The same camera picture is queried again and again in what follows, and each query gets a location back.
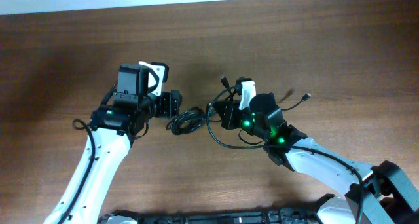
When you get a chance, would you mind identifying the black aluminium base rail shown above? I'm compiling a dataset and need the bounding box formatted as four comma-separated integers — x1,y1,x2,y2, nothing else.
97,194,334,224

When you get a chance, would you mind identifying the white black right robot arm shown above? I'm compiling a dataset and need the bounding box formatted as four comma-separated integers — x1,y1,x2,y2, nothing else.
208,94,418,223

